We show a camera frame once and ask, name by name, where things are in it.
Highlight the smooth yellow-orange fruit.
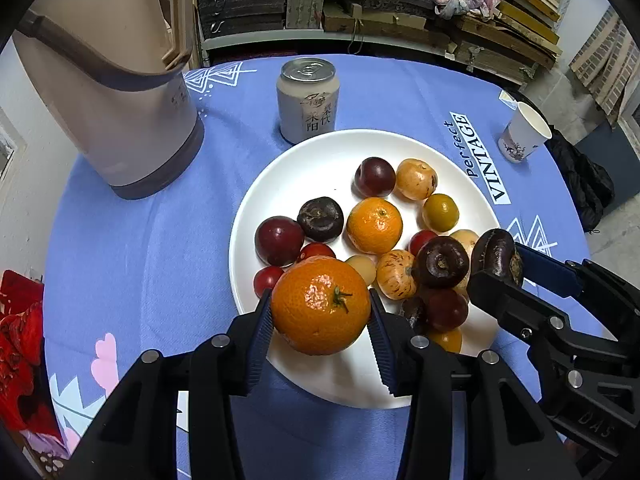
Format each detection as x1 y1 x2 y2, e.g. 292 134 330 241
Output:
425 327 463 354

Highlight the dark red plum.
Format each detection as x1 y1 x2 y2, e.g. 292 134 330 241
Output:
254 216 306 268
354 157 397 198

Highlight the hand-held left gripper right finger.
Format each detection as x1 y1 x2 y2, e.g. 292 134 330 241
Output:
367 287 583 480

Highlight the white paper cup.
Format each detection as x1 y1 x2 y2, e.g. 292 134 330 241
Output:
497 101 553 164

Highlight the blue printed tablecloth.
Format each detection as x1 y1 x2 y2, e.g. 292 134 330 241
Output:
42 54 640 480

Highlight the grey pad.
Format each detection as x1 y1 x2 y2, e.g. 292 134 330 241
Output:
575 120 640 211

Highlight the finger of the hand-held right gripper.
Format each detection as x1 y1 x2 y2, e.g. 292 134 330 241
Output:
469 270 640 416
514 242 640 331

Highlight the orange mandarin with stem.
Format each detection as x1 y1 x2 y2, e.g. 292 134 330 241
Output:
270 255 372 357

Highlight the silver drink can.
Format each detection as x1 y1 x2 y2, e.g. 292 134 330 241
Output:
276 57 341 145

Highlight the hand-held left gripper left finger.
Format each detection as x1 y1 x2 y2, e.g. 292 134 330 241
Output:
65 287 275 480

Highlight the large tan round fruit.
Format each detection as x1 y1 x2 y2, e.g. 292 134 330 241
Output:
345 254 377 285

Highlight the white round plate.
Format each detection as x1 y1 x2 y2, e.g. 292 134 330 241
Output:
228 129 503 410

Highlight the brick pattern panel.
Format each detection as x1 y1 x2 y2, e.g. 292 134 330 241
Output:
570 7 640 116

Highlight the beige thermos jug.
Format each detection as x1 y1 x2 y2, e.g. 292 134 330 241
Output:
11 0 206 201

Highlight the small green-orange citrus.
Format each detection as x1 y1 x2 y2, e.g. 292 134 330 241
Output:
421 193 460 233

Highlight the lilac patterned cloth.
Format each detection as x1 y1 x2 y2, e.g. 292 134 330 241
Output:
20 427 73 476

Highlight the red cloth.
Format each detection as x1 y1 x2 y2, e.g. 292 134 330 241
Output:
0 269 61 433

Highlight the spotted orange-yellow fruit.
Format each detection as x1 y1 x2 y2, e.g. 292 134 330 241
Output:
375 250 418 301
395 158 439 202

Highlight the black jacket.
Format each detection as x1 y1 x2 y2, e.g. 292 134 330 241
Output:
545 127 616 233

